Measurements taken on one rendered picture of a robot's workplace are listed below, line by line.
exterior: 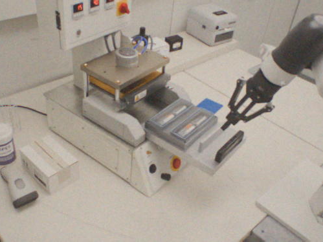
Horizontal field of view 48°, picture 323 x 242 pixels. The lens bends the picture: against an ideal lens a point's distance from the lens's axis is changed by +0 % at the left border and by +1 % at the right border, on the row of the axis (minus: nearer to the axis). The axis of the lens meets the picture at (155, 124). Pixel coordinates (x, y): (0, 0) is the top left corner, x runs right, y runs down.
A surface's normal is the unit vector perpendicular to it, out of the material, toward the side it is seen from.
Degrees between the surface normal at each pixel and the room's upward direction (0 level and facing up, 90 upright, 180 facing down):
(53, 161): 1
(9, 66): 90
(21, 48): 90
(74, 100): 0
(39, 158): 2
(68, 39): 90
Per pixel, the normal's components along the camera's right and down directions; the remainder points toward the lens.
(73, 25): 0.78, 0.43
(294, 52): -0.59, 0.47
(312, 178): 0.08, -0.79
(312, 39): -0.40, 0.45
